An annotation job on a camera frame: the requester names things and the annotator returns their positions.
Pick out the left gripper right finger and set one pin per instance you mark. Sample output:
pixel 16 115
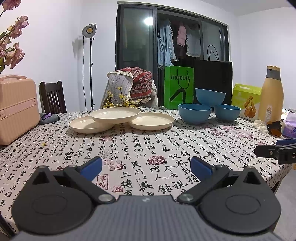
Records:
pixel 210 177

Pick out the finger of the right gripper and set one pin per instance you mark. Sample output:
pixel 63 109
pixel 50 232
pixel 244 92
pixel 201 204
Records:
pixel 267 151
pixel 283 142

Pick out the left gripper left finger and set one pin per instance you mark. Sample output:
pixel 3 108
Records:
pixel 81 178

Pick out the cream plate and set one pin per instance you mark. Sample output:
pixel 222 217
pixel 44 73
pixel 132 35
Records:
pixel 115 115
pixel 88 126
pixel 152 121

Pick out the blue bowl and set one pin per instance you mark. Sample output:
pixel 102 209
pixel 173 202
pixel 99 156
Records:
pixel 210 98
pixel 226 112
pixel 194 113

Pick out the cream plate top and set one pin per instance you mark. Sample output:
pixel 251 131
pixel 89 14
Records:
pixel 115 115

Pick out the blue bowl top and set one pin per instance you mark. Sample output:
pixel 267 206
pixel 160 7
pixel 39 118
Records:
pixel 210 98

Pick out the small brown black object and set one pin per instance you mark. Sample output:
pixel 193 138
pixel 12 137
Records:
pixel 274 128

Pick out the purple tissue pack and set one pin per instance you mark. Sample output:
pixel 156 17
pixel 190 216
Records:
pixel 289 126

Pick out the crumpled white tissue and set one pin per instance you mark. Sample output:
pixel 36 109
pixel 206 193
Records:
pixel 261 127

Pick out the yellow bottle grey cap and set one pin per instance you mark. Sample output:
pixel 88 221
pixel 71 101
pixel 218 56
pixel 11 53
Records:
pixel 272 96

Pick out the green snack box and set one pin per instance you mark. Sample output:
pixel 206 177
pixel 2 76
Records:
pixel 247 98

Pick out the calligraphy print tablecloth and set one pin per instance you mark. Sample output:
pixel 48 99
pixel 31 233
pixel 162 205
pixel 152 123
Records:
pixel 136 162

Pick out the grey purple pouch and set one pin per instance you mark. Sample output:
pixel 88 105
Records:
pixel 46 118

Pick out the dark wooden chair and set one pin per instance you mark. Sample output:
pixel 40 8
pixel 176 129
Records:
pixel 52 97

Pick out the yellow flower branch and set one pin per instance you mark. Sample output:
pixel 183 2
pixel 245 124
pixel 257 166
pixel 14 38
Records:
pixel 118 99

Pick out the black paper bag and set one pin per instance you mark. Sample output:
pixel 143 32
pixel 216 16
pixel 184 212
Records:
pixel 214 75

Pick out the pink small suitcase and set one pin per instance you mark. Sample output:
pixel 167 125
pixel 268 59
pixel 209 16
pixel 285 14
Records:
pixel 19 107

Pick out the green paper bag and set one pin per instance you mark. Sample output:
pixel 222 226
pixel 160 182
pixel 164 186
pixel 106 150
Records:
pixel 178 86

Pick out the patterned cloth covered chair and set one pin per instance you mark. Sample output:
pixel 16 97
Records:
pixel 131 86

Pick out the light blue hanging shirt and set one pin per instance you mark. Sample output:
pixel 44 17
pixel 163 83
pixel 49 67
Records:
pixel 165 45

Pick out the white hanging garment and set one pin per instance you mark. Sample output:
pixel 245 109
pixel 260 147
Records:
pixel 193 42

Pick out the dried pink flowers bouquet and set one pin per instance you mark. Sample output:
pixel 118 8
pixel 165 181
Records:
pixel 11 56

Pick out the pink hanging garment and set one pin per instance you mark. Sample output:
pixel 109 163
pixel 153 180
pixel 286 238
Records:
pixel 182 34

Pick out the studio lamp on stand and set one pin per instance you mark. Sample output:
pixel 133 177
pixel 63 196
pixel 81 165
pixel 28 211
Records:
pixel 89 32

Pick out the black framed glass door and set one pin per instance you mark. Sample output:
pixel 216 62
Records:
pixel 137 28

